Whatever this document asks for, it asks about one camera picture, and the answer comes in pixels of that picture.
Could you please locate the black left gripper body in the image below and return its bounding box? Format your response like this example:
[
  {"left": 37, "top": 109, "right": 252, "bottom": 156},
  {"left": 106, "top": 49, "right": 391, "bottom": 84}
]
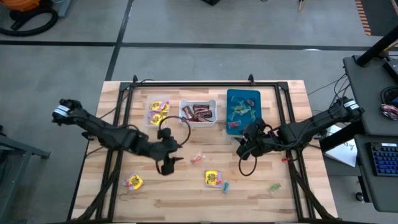
[{"left": 148, "top": 127, "right": 180, "bottom": 177}]

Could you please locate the spare candy pile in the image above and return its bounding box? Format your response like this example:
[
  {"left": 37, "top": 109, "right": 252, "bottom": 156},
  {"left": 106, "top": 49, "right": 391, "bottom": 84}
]
[{"left": 379, "top": 103, "right": 398, "bottom": 121}]

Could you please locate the orange shop vacuum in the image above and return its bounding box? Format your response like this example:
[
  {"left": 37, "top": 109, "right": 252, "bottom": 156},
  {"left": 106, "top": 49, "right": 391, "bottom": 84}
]
[{"left": 0, "top": 0, "right": 41, "bottom": 12}]

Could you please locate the grey metal table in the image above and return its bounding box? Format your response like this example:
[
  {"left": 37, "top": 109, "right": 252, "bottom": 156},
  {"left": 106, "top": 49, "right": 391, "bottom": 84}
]
[{"left": 0, "top": 124, "right": 51, "bottom": 224}]

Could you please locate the dark grey side table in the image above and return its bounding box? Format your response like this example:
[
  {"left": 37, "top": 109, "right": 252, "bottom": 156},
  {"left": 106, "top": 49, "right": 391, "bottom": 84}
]
[{"left": 354, "top": 133, "right": 398, "bottom": 213}]

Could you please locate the black backlit keyboard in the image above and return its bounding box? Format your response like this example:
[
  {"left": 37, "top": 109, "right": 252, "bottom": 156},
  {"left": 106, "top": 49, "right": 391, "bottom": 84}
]
[{"left": 369, "top": 142, "right": 398, "bottom": 177}]

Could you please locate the black floor cable bundle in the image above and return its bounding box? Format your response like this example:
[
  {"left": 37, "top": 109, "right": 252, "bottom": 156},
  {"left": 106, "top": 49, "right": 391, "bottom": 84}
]
[{"left": 307, "top": 73, "right": 352, "bottom": 127}]

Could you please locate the blue plastic bin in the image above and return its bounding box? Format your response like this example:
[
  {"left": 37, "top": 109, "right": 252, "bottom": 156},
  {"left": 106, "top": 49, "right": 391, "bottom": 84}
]
[{"left": 226, "top": 88, "right": 263, "bottom": 137}]

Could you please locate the black aluminium table frame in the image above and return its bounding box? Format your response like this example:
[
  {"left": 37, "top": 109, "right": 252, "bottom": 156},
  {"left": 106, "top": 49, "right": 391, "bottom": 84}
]
[{"left": 67, "top": 74, "right": 340, "bottom": 224}]

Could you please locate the black pole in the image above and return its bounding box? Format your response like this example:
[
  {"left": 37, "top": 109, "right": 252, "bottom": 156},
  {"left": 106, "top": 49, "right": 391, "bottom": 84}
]
[{"left": 355, "top": 26, "right": 398, "bottom": 68}]

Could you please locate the white plastic bin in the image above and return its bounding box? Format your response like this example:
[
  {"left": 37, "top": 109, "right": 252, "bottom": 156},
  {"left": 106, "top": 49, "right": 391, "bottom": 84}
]
[{"left": 178, "top": 98, "right": 218, "bottom": 128}]

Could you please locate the grey desk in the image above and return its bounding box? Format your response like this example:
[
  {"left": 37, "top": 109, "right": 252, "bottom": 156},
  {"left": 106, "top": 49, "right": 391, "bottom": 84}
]
[{"left": 343, "top": 55, "right": 398, "bottom": 137}]

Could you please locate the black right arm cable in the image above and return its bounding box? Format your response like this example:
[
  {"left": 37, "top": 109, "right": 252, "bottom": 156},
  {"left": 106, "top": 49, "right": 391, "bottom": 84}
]
[{"left": 238, "top": 149, "right": 259, "bottom": 177}]

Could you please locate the dark mat with striped edge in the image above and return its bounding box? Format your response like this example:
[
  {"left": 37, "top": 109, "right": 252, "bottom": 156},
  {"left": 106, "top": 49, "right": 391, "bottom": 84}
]
[{"left": 354, "top": 0, "right": 398, "bottom": 37}]

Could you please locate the clear plastic bin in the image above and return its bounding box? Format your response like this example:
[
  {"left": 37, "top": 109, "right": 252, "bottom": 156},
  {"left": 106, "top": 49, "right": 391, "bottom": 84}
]
[{"left": 145, "top": 94, "right": 171, "bottom": 129}]

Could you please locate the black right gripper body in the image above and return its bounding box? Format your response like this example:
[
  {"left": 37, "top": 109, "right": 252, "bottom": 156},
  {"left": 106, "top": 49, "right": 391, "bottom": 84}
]
[{"left": 235, "top": 117, "right": 278, "bottom": 161}]

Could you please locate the black laptop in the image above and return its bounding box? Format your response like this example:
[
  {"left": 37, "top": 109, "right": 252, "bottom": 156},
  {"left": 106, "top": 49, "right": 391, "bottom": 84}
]
[{"left": 382, "top": 57, "right": 398, "bottom": 82}]

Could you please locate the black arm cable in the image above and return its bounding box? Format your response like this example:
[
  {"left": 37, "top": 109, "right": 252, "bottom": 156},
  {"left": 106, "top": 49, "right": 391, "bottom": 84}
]
[
  {"left": 157, "top": 115, "right": 192, "bottom": 147},
  {"left": 238, "top": 149, "right": 259, "bottom": 177}
]

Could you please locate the grey power strip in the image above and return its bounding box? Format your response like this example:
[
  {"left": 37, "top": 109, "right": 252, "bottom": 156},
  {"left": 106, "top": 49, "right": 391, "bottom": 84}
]
[{"left": 52, "top": 0, "right": 74, "bottom": 18}]

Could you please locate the white paper sheet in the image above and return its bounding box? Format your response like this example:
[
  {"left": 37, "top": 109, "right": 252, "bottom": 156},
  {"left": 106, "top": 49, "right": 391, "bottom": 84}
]
[{"left": 324, "top": 124, "right": 359, "bottom": 168}]

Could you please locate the black vacuum hose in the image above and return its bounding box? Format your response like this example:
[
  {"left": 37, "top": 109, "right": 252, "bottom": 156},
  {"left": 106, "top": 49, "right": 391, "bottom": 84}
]
[{"left": 0, "top": 7, "right": 59, "bottom": 37}]

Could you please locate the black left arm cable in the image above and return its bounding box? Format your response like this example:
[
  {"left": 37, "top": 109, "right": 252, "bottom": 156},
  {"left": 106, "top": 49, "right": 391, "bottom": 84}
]
[{"left": 157, "top": 115, "right": 192, "bottom": 147}]

